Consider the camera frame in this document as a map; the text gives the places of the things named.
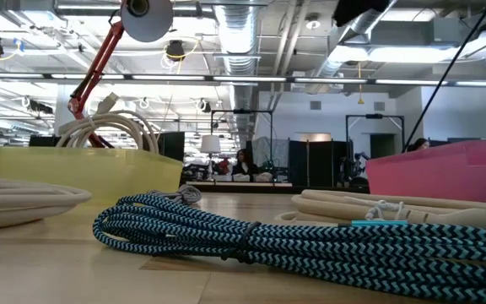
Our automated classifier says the grey braided USB cable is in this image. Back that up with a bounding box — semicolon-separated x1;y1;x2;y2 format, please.
148;184;203;206

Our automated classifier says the teal braided USB cable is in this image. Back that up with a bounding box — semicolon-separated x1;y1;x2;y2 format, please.
92;193;486;304

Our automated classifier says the beige USB cable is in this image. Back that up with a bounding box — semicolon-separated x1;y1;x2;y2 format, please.
56;91;160;155
273;188;486;236
0;175;94;233

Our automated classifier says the white shade table lamp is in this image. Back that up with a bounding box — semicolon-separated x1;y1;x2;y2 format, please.
199;134;223;181

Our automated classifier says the black background monitor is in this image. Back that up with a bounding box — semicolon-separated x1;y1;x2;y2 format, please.
156;131;186;162

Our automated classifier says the overhead light bar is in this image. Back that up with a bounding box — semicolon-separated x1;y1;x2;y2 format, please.
0;71;486;88

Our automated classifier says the dark partition screen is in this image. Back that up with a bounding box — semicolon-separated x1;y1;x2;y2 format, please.
288;139;354;187

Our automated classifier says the yellow plastic bin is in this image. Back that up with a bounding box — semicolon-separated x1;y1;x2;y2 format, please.
0;145;184;207

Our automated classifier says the red desk lamp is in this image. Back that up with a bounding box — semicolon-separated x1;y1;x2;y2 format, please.
66;0;176;149

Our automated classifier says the black equipment row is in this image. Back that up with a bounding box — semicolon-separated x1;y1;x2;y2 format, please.
28;133;62;149

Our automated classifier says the pink plastic bin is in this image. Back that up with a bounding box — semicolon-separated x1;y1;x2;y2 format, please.
364;138;486;208

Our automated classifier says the black background rig frame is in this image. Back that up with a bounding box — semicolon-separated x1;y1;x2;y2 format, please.
209;108;275;178
344;112;407;154

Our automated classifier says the silver spiral duct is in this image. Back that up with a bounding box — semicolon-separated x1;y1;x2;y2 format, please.
213;0;263;140

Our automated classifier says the yellow hanging cord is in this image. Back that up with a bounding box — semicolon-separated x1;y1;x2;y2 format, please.
356;61;365;106

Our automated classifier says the silver diagonal duct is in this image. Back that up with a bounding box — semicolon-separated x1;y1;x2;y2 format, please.
305;0;400;92

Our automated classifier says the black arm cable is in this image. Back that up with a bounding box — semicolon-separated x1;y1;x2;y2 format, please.
402;0;486;154

